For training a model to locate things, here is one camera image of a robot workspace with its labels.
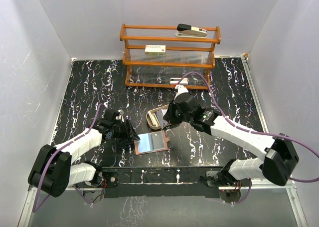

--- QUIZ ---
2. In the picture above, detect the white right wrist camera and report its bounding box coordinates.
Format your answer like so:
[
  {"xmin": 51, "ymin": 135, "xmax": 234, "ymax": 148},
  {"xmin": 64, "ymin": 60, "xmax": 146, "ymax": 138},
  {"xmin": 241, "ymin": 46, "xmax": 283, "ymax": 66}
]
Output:
[{"xmin": 174, "ymin": 84, "xmax": 189, "ymax": 99}]

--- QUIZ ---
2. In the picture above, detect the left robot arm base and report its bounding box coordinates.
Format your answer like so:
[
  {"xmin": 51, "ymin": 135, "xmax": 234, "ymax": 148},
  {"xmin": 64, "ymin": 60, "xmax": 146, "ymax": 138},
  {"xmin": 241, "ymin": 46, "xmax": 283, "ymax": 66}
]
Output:
[{"xmin": 68, "ymin": 165, "xmax": 119, "ymax": 207}]

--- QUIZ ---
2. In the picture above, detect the small white stapler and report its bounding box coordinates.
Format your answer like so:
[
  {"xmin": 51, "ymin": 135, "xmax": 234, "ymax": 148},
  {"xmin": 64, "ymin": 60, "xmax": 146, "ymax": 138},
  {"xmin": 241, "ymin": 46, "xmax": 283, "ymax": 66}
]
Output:
[{"xmin": 169, "ymin": 78, "xmax": 189, "ymax": 85}]

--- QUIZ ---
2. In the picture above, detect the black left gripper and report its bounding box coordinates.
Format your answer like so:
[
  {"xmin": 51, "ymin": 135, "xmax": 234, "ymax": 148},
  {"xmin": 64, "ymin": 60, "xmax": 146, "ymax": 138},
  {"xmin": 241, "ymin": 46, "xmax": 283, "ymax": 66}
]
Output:
[{"xmin": 111, "ymin": 119, "xmax": 140, "ymax": 145}]

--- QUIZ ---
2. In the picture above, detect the orange wooden shelf rack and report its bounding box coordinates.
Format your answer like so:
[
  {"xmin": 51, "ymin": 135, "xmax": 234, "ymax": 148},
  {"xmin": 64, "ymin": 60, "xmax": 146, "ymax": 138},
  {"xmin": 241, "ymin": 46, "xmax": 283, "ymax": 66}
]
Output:
[{"xmin": 119, "ymin": 24, "xmax": 221, "ymax": 90}]

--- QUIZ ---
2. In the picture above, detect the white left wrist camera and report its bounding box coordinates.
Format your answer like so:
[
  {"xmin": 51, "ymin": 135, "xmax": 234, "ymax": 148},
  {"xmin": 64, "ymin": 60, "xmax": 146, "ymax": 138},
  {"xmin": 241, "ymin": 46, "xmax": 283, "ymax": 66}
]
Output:
[{"xmin": 118, "ymin": 109, "xmax": 125, "ymax": 122}]

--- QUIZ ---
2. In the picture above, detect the beige wooden tray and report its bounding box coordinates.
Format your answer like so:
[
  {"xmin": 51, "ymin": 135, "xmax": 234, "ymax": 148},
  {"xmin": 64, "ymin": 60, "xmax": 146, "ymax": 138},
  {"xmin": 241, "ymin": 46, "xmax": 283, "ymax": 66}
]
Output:
[{"xmin": 146, "ymin": 105, "xmax": 171, "ymax": 130}]

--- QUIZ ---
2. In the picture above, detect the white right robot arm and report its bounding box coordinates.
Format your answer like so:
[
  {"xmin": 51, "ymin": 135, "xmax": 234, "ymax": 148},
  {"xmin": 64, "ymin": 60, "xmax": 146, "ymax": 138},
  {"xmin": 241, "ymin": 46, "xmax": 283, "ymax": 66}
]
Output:
[{"xmin": 164, "ymin": 93, "xmax": 299, "ymax": 186}]

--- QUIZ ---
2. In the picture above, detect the white staples box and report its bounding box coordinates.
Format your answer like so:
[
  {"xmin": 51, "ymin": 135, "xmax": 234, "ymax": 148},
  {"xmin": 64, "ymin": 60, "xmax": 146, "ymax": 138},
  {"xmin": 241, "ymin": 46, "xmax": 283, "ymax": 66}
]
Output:
[{"xmin": 145, "ymin": 44, "xmax": 166, "ymax": 56}]

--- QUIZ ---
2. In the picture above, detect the blue grey credit card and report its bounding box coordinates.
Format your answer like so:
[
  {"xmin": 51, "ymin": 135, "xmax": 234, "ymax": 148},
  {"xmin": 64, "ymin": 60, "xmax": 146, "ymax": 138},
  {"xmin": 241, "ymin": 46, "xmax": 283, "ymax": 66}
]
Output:
[{"xmin": 151, "ymin": 132, "xmax": 165, "ymax": 151}]

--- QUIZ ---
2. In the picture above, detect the pink leather card holder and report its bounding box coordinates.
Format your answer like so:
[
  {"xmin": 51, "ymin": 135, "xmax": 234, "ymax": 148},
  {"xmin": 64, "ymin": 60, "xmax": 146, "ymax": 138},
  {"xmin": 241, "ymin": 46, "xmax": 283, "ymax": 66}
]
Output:
[{"xmin": 134, "ymin": 130, "xmax": 170, "ymax": 155}]

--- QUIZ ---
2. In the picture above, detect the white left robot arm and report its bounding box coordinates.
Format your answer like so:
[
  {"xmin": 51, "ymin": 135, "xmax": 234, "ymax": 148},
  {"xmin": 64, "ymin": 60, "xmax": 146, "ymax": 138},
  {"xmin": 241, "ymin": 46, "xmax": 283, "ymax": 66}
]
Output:
[{"xmin": 28, "ymin": 109, "xmax": 140, "ymax": 197}]

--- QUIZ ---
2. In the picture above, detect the stack of credit cards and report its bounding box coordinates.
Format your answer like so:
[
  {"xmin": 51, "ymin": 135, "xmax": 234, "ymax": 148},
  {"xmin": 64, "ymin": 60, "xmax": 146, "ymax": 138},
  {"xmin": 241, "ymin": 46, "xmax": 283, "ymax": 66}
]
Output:
[{"xmin": 148, "ymin": 108, "xmax": 170, "ymax": 130}]

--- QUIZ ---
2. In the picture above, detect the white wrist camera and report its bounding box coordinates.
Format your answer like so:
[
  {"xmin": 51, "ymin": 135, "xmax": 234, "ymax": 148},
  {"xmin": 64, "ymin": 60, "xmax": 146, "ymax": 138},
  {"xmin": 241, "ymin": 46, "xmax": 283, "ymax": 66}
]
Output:
[
  {"xmin": 118, "ymin": 109, "xmax": 125, "ymax": 122},
  {"xmin": 174, "ymin": 84, "xmax": 189, "ymax": 99}
]

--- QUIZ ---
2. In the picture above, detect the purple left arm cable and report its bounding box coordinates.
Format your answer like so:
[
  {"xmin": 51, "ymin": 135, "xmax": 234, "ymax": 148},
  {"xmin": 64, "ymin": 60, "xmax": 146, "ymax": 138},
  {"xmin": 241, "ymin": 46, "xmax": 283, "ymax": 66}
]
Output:
[{"xmin": 32, "ymin": 103, "xmax": 105, "ymax": 213}]

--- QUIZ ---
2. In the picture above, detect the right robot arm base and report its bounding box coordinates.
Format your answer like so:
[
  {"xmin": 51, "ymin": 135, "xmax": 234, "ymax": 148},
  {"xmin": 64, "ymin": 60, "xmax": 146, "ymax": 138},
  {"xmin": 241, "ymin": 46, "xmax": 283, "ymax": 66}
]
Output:
[{"xmin": 196, "ymin": 170, "xmax": 252, "ymax": 196}]

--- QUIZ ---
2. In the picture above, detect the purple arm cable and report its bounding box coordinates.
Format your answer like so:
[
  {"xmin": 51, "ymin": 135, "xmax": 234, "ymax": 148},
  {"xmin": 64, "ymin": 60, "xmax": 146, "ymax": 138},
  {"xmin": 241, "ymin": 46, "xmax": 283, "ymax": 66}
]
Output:
[
  {"xmin": 174, "ymin": 71, "xmax": 319, "ymax": 182},
  {"xmin": 32, "ymin": 103, "xmax": 105, "ymax": 213}
]

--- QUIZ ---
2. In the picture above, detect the black and white stapler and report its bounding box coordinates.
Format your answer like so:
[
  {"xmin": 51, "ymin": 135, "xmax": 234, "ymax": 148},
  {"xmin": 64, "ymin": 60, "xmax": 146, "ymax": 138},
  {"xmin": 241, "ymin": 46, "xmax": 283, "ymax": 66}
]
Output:
[{"xmin": 175, "ymin": 23, "xmax": 207, "ymax": 38}]

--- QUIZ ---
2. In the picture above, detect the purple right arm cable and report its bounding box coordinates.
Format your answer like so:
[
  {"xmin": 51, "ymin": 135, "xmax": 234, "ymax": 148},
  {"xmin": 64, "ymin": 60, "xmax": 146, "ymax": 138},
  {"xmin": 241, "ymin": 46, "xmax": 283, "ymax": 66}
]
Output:
[{"xmin": 174, "ymin": 71, "xmax": 319, "ymax": 182}]

